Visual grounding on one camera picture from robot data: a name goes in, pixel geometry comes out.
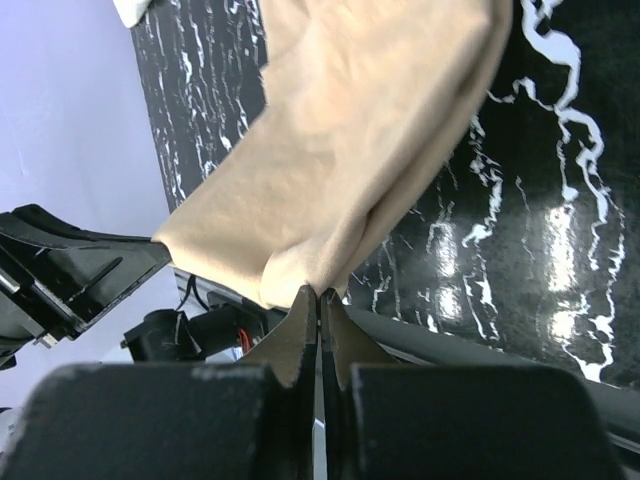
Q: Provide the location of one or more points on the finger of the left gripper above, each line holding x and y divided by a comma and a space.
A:
58, 280

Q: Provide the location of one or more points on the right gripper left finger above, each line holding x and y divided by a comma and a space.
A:
251, 419

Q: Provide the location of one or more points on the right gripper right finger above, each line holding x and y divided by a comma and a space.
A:
387, 420

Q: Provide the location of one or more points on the beige t-shirt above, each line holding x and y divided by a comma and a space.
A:
366, 100

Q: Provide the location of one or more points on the folded white t-shirt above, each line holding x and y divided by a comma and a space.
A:
131, 12

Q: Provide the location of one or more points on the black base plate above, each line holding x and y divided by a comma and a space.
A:
619, 409

